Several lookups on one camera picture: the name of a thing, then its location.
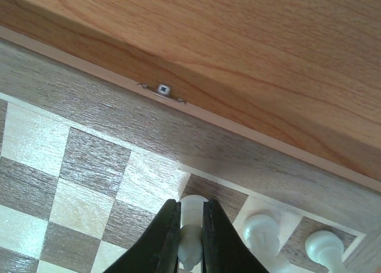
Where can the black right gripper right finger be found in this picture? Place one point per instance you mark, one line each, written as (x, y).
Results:
(223, 249)

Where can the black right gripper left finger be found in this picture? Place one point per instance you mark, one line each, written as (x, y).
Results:
(157, 248)

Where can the white chess bishop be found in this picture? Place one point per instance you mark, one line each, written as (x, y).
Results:
(190, 247)

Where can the white chess knight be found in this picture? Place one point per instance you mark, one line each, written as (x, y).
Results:
(261, 236)

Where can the white chess rook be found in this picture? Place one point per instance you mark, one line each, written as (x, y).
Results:
(326, 248)

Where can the wooden chess board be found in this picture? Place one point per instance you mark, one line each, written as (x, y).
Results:
(86, 165)

